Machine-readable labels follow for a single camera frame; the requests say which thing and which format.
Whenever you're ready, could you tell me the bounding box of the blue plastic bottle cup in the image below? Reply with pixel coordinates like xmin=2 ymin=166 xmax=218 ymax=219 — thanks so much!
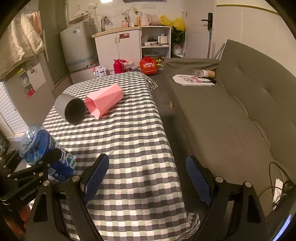
xmin=19 ymin=124 xmax=76 ymax=182

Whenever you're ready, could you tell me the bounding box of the grey cylindrical cup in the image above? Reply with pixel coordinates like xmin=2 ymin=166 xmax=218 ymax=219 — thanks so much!
xmin=55 ymin=94 xmax=86 ymax=125

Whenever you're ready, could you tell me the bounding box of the pink faceted cup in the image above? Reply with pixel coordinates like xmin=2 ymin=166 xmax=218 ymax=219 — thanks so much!
xmin=85 ymin=84 xmax=123 ymax=119

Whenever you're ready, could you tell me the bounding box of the grey white checkered tablecloth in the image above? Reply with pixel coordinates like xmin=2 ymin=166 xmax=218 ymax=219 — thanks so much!
xmin=43 ymin=72 xmax=200 ymax=240

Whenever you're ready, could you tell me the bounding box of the white detergent refill pouch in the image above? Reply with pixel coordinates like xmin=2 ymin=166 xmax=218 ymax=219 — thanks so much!
xmin=93 ymin=65 xmax=107 ymax=78

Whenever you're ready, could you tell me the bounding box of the grey fabric sofa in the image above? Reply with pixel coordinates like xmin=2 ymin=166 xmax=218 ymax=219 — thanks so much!
xmin=164 ymin=40 xmax=295 ymax=215

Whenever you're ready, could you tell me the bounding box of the red thermos jug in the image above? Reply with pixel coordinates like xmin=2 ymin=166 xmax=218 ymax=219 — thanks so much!
xmin=113 ymin=59 xmax=126 ymax=74

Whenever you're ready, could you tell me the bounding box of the white washing machine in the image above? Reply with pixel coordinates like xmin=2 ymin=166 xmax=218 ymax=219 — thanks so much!
xmin=60 ymin=21 xmax=98 ymax=73

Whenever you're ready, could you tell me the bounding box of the beige quilted jacket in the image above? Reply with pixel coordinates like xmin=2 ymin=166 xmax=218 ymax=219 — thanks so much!
xmin=1 ymin=13 xmax=45 ymax=79

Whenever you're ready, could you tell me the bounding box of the white kitchen cabinet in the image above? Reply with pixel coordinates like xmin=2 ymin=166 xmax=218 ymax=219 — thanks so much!
xmin=92 ymin=27 xmax=142 ymax=75

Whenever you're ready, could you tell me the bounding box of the red shopping bag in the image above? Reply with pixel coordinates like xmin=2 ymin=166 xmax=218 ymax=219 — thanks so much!
xmin=140 ymin=56 xmax=158 ymax=76

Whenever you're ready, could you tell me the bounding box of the white printed board on sofa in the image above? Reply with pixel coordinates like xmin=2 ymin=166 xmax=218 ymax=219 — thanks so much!
xmin=172 ymin=74 xmax=215 ymax=86

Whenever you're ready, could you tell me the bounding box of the white open shelf unit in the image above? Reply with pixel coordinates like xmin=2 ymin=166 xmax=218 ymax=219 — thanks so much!
xmin=140 ymin=25 xmax=172 ymax=59

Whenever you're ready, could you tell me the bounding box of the white electric kettle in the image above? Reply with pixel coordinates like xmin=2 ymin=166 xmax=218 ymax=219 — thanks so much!
xmin=140 ymin=14 xmax=151 ymax=26

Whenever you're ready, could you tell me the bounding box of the yellow plastic bag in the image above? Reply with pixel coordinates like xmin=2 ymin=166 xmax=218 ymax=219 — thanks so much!
xmin=159 ymin=15 xmax=186 ymax=31

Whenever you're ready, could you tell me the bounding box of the white charger with cable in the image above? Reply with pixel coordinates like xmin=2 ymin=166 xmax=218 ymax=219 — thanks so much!
xmin=257 ymin=161 xmax=296 ymax=212

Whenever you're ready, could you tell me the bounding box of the black door handle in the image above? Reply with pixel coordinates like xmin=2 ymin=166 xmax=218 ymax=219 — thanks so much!
xmin=202 ymin=13 xmax=213 ymax=31

